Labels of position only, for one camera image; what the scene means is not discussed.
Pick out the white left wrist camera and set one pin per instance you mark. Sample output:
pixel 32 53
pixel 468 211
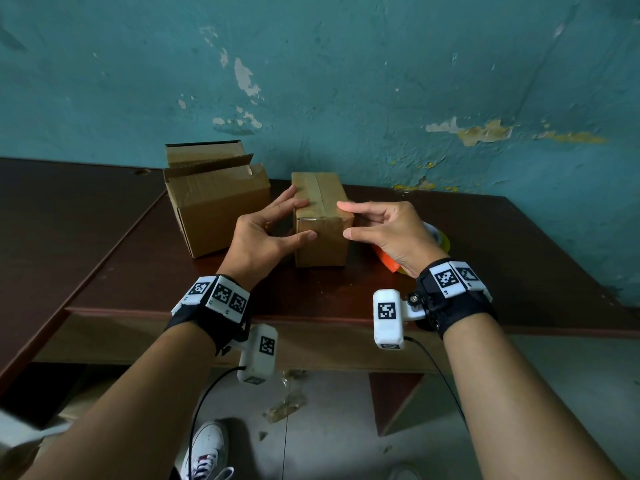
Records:
pixel 257 367

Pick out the person's right hand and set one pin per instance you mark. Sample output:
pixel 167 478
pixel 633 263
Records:
pixel 400 234

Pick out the orange tape dispenser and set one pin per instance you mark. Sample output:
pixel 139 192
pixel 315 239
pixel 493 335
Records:
pixel 387 259

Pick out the small brown cardboard box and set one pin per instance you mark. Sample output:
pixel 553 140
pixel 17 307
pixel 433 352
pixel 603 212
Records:
pixel 322 244

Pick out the person's left hand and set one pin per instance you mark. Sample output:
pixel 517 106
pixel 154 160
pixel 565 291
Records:
pixel 250 254

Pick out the yellowish clear tape roll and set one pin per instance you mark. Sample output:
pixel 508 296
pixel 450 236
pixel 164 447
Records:
pixel 445 242

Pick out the large brown cardboard box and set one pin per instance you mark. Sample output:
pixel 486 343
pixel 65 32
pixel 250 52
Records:
pixel 220 219

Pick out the person's left forearm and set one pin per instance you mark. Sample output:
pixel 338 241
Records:
pixel 130 409

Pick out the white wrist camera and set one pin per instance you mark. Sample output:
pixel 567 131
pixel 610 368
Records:
pixel 387 332
pixel 257 367

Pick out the person's right forearm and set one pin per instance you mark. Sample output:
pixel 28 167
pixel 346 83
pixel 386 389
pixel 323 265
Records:
pixel 515 409

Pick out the dark brown wooden table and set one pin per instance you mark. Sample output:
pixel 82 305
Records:
pixel 525 284

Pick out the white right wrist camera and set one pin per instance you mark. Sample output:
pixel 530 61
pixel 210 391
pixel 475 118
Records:
pixel 387 332

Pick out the white left shoe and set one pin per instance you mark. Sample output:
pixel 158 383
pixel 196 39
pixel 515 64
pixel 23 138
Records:
pixel 207 444

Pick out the dark brown wooden desk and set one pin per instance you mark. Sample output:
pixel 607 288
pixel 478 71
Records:
pixel 60 234

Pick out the crumpled clear plastic scrap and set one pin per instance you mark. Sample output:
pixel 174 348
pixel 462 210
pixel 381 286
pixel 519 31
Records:
pixel 285 407

